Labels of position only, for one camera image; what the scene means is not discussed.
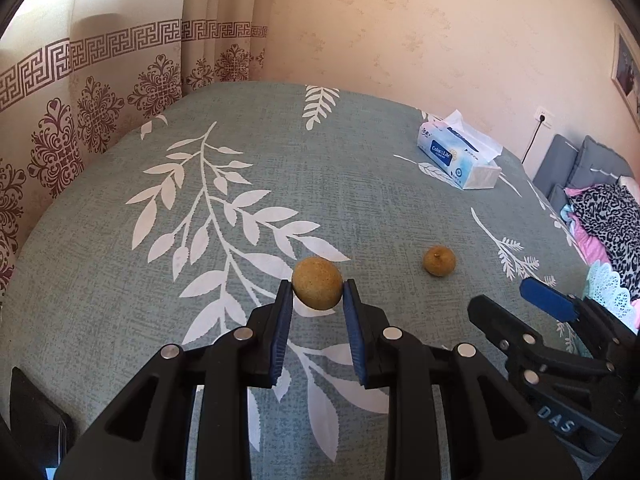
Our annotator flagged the tan longan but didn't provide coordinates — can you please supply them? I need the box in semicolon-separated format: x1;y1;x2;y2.
422;245;457;278
292;257;343;311

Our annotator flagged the light blue lattice basket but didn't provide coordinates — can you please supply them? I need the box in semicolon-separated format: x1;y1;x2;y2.
584;261;639;334

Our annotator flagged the pink cloth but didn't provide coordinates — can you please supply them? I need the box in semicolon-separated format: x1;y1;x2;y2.
560;173;640;306

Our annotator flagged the leopard print garment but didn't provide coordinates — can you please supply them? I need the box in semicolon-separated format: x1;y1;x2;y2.
568;183;639;301

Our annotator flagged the grey cushion left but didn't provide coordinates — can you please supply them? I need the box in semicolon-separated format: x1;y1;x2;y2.
533;134;578;197

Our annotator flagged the tissue box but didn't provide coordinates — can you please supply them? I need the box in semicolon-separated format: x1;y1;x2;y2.
416;110;503;190

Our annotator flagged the grey leaf bedspread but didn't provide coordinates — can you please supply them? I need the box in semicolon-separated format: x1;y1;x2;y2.
0;80;601;480

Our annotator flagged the patterned beige curtain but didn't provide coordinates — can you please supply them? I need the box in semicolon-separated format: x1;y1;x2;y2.
1;0;271;282

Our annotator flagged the white wall socket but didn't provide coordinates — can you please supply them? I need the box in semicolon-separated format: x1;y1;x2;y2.
534;106;554;129

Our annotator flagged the black power cable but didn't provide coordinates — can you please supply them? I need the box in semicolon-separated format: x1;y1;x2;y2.
520;117;546;166

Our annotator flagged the framed wall picture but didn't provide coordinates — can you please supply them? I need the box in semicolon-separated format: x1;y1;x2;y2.
612;25;639;122

